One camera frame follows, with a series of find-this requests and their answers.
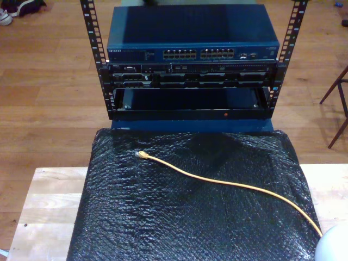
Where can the blue Netgear network switch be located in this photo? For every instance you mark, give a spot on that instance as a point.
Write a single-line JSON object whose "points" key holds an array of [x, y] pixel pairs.
{"points": [[190, 27]]}

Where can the black empty rack tray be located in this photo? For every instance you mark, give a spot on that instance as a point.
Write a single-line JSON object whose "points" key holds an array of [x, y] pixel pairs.
{"points": [[190, 112]]}

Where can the black perforated rack post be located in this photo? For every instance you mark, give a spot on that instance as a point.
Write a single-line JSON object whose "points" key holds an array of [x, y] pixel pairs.
{"points": [[93, 35], [292, 30]]}

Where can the blue rack base plate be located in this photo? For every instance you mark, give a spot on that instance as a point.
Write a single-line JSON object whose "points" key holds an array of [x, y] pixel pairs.
{"points": [[190, 125]]}

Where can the black bubble wrap mat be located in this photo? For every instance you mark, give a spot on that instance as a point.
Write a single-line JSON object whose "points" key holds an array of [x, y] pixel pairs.
{"points": [[163, 217]]}

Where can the dark sneaker white sole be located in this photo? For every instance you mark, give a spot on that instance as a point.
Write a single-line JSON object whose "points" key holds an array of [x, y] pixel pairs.
{"points": [[30, 8]]}

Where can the brown wooden chair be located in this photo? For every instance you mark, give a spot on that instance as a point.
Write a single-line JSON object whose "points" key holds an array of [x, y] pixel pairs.
{"points": [[333, 87]]}

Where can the black Dell rack server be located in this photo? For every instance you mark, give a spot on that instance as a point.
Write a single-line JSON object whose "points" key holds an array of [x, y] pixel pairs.
{"points": [[190, 79]]}

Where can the small blue object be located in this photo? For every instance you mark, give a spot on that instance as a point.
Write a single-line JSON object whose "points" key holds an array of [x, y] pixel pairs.
{"points": [[338, 4]]}

